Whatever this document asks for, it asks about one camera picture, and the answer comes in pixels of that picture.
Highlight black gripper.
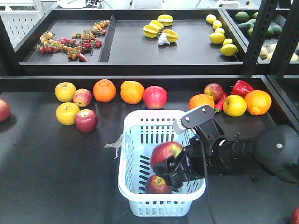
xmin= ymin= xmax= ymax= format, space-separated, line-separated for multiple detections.
xmin=153 ymin=137 xmax=236 ymax=189

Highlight dark red apple front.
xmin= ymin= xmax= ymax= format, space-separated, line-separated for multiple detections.
xmin=145 ymin=175 xmax=172 ymax=194

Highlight dark red apple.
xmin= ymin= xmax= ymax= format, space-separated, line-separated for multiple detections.
xmin=290 ymin=208 xmax=299 ymax=224
xmin=145 ymin=175 xmax=172 ymax=194

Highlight red apple bottom edge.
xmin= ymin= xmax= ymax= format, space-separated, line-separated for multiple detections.
xmin=150 ymin=141 xmax=183 ymax=169

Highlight light blue plastic basket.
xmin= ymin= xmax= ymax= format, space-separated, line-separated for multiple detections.
xmin=106 ymin=110 xmax=206 ymax=217

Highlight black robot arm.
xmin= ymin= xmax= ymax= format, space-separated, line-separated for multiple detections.
xmin=152 ymin=125 xmax=299 ymax=188

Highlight orange left of group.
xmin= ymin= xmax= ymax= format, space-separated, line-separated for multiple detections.
xmin=188 ymin=94 xmax=215 ymax=110

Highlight orange of group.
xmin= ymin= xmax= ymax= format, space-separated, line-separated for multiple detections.
xmin=188 ymin=94 xmax=215 ymax=110
xmin=244 ymin=90 xmax=271 ymax=116

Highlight pink red apple middle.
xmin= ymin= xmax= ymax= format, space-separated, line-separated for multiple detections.
xmin=143 ymin=86 xmax=168 ymax=109

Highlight red chili pepper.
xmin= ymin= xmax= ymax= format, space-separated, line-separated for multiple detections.
xmin=214 ymin=93 xmax=227 ymax=113

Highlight orange near pink apple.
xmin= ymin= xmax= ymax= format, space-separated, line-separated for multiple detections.
xmin=120 ymin=81 xmax=145 ymax=105

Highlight yellow apple in group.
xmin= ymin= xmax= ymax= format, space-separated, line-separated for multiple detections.
xmin=223 ymin=95 xmax=247 ymax=117

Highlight red-green apple behind group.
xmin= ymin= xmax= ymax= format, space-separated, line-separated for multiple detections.
xmin=204 ymin=83 xmax=225 ymax=101

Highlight red apple front left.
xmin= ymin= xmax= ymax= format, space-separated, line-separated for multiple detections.
xmin=75 ymin=109 xmax=98 ymax=133

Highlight orange with navel top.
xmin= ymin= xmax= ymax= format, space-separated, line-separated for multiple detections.
xmin=93 ymin=79 xmax=116 ymax=103

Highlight red bell pepper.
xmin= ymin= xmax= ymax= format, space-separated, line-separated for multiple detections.
xmin=231 ymin=80 xmax=254 ymax=98

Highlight orange right of group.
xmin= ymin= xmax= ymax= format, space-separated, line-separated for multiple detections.
xmin=244 ymin=90 xmax=271 ymax=116

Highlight small red striped apple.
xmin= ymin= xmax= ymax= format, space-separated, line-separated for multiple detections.
xmin=73 ymin=88 xmax=92 ymax=107

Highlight yellow apple front left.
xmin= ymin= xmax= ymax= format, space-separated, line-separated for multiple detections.
xmin=56 ymin=102 xmax=80 ymax=126

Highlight dark red apple far right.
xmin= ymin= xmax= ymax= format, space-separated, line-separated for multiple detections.
xmin=290 ymin=208 xmax=299 ymax=224

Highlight white garlic bulb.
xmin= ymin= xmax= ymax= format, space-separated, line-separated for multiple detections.
xmin=158 ymin=33 xmax=170 ymax=46

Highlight large lemon front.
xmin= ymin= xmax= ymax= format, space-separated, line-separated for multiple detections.
xmin=220 ymin=44 xmax=238 ymax=56

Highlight large lemon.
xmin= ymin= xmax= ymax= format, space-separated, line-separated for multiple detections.
xmin=209 ymin=32 xmax=226 ymax=44
xmin=220 ymin=44 xmax=238 ymax=56

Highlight yellow apple back left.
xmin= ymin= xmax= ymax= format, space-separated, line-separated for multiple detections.
xmin=55 ymin=82 xmax=77 ymax=103

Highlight yellow starfruit right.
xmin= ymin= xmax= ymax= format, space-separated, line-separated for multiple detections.
xmin=162 ymin=29 xmax=179 ymax=43

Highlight yellow starfruit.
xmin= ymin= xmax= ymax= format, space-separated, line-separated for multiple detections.
xmin=142 ymin=24 xmax=159 ymax=38
xmin=157 ymin=14 xmax=174 ymax=27
xmin=162 ymin=29 xmax=179 ymax=43

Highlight black wooden produce stand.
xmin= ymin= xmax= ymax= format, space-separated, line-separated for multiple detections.
xmin=0 ymin=9 xmax=299 ymax=224

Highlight large lemon middle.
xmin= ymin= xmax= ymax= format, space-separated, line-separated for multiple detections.
xmin=209 ymin=32 xmax=226 ymax=44

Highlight yellow starfruit left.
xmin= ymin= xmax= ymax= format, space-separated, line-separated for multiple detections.
xmin=142 ymin=24 xmax=159 ymax=38

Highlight yellow starfruit back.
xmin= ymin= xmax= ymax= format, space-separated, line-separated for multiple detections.
xmin=157 ymin=14 xmax=174 ymax=27

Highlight cherry tomato vine bunch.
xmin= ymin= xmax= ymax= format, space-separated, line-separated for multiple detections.
xmin=34 ymin=20 xmax=110 ymax=63

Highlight red apple at stand corner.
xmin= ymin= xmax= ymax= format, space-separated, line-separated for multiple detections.
xmin=0 ymin=98 xmax=11 ymax=123

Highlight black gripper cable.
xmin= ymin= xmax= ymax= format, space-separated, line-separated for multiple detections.
xmin=192 ymin=128 xmax=217 ymax=224

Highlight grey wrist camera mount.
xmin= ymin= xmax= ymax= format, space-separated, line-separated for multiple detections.
xmin=172 ymin=105 xmax=214 ymax=134

